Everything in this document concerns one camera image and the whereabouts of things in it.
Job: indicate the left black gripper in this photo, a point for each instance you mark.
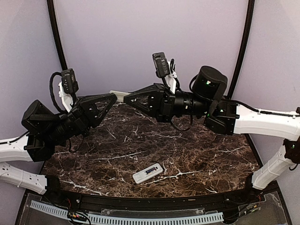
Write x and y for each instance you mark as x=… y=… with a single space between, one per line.
x=86 y=114

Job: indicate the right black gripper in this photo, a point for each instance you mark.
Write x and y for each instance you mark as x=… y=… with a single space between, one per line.
x=160 y=102

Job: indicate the grey battery cover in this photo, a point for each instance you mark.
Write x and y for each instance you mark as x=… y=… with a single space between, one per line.
x=120 y=95

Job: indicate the white remote control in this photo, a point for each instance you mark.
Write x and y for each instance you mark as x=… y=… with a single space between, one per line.
x=141 y=176

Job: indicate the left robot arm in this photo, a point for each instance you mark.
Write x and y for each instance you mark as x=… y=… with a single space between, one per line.
x=45 y=131

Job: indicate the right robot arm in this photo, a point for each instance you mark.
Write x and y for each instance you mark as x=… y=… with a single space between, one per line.
x=205 y=99

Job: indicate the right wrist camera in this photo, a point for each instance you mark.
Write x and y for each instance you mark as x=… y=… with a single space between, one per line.
x=165 y=70

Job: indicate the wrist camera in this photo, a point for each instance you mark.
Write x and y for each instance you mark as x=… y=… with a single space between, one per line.
x=68 y=88
x=165 y=70

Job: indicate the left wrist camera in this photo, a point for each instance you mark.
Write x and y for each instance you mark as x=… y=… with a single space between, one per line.
x=68 y=88

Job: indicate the black front rail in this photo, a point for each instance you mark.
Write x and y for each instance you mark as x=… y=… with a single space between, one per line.
x=97 y=202

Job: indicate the left black frame post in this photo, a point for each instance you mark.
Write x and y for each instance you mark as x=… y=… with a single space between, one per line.
x=56 y=34

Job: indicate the black frame post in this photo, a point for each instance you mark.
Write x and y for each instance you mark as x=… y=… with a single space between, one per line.
x=56 y=34
x=243 y=47

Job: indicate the white slotted cable duct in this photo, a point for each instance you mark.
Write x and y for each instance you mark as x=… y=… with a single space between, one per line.
x=121 y=217

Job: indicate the right black frame post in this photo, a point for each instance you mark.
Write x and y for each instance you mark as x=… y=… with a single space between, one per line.
x=243 y=47

